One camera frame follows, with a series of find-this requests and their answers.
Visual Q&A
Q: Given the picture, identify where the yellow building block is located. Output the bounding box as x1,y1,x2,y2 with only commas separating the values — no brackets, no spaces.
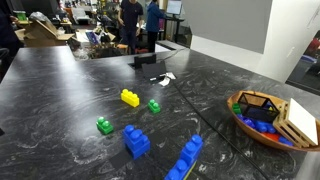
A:
120,89,140,107

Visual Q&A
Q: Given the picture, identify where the yellow block under long block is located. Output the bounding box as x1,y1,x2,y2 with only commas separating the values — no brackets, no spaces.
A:
183,161,197,180

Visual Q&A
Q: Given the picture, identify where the cardboard box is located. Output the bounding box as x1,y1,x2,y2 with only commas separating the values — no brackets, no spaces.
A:
15,20,73,47

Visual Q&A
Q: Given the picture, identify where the black power outlet box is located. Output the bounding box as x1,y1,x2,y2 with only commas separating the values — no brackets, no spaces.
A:
129,54,167,81

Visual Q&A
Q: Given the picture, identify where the computer monitor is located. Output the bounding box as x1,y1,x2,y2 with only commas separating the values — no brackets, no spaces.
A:
166,0,182,15

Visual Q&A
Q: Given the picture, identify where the black wire frame basket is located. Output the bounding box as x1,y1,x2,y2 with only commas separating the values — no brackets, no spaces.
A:
238,92,279,123

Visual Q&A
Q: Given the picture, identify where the person in dark shirt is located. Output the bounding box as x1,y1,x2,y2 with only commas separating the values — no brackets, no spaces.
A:
118,0,143,55

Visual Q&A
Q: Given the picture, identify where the small green block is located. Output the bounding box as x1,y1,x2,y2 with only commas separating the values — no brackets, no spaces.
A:
96,117,113,135
148,99,161,113

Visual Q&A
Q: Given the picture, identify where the small green block near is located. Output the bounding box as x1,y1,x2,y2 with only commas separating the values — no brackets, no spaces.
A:
96,117,113,135

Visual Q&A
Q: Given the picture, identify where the square blue base block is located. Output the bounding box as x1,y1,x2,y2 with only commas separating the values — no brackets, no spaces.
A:
125,139,150,159

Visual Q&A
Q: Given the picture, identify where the wooden crate with white board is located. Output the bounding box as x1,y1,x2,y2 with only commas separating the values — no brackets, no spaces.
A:
273,98,319,150

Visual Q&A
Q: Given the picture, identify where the long blue building block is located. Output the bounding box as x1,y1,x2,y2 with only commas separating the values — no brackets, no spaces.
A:
164,134,203,180

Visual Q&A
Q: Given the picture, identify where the white paper tag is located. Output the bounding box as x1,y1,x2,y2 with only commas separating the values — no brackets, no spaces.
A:
160,72,176,86

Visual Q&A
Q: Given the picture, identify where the person in blue hoodie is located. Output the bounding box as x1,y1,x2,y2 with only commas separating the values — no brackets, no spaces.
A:
146,0,166,53

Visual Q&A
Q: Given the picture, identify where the small green block far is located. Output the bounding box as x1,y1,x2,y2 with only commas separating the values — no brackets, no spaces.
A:
148,99,161,113

